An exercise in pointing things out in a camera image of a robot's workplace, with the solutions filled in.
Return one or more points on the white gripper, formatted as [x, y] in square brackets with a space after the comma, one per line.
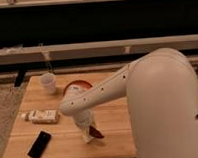
[84, 121]

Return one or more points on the wooden table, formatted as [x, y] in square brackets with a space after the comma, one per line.
[111, 119]

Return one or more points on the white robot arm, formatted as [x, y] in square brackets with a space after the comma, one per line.
[162, 98]

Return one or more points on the white plastic cup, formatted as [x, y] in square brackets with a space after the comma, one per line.
[48, 82]

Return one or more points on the red bowl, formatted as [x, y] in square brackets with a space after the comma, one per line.
[76, 88]

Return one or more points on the black phone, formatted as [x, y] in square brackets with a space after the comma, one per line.
[39, 145]

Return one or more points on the red pepper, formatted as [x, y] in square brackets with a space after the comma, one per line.
[95, 133]

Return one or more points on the wooden shelf rail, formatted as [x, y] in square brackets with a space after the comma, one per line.
[95, 49]

